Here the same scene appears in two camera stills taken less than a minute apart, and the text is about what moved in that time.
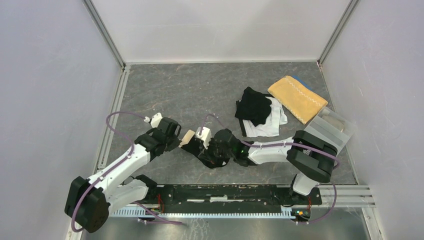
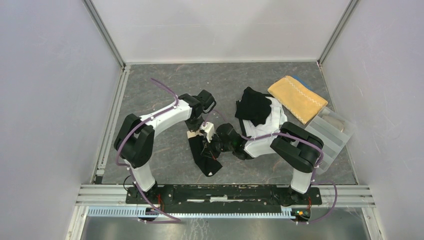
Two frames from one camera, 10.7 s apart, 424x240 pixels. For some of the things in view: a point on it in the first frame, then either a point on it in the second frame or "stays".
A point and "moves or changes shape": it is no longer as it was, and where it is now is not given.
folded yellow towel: [302, 102] stays
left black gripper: [175, 142] → [201, 120]
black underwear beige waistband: [209, 156] moves or changes shape
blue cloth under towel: [300, 80] stays
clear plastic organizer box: [332, 128] stays
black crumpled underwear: [253, 106] stays
